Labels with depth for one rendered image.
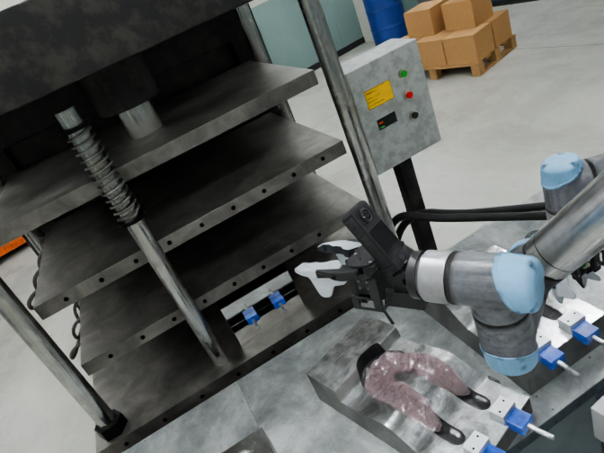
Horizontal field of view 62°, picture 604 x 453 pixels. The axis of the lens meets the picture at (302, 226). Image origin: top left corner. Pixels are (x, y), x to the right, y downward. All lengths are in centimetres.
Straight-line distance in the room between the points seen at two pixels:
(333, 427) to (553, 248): 87
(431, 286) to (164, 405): 130
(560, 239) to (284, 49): 795
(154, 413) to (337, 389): 72
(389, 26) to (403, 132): 652
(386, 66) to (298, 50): 689
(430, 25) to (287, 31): 298
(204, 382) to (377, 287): 115
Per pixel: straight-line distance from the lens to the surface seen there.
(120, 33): 140
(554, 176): 109
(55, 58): 140
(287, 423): 151
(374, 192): 176
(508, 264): 68
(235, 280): 174
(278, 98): 164
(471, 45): 590
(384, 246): 73
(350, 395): 140
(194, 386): 183
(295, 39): 868
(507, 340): 74
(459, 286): 69
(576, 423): 157
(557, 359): 133
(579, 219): 75
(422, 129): 197
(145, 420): 185
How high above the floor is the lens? 189
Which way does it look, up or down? 28 degrees down
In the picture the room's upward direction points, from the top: 24 degrees counter-clockwise
